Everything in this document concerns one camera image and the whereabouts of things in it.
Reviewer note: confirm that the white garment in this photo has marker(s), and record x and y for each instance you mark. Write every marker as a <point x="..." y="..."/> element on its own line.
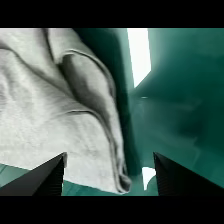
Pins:
<point x="50" y="116"/>

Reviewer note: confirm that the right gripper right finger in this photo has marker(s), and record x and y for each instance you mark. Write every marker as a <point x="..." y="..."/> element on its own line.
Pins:
<point x="176" y="181"/>

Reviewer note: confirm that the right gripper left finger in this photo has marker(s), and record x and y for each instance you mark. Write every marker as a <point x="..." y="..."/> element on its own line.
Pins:
<point x="43" y="181"/>

